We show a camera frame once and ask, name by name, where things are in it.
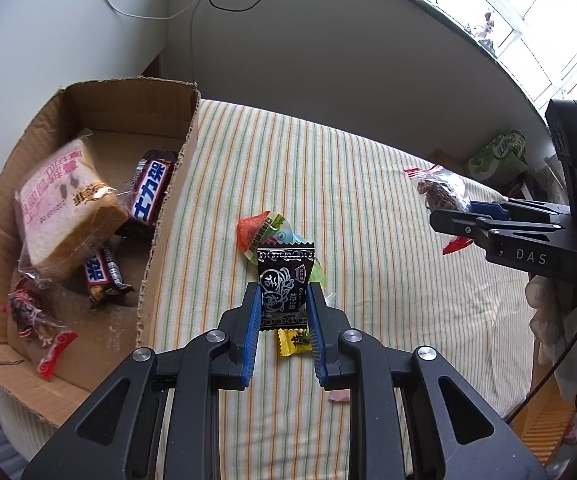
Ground red-edged dried fruit packet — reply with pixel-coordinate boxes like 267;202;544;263
403;164;474;256
2;277;79;380

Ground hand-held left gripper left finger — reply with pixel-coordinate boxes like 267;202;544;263
21;282;264;480

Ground white-framed window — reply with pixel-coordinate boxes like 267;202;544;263
419;0;577;106

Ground black candy packet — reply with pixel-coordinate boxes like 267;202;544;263
256;241;316;331

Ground cardboard box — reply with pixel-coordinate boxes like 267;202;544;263
0;77;202;426

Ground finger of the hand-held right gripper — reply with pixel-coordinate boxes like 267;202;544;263
470;199;569;226
431;208;559;248

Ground small white figurine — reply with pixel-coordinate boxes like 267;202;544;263
473;10;498;53

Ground green paper bag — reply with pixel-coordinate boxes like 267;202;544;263
467;130;528;186

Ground sliced bread packet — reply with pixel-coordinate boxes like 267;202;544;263
14;130;130;286

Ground person's right hand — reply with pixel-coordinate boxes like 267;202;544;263
526;275;577;401

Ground white wardrobe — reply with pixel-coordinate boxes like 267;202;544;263
0;0;172;96

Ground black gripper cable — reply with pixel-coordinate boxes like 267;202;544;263
506;287;577;423

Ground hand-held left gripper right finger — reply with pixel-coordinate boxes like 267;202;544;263
306;282;552;480

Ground grey stone window sill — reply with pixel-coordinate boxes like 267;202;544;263
268;0;549;116

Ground dark chocolate bar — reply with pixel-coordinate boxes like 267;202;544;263
118;149;179;236
82;245;134;308

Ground orange-lid jelly cup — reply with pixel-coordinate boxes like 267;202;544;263
237;211;275;261

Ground yellow candy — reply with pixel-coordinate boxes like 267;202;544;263
276;327;314;357

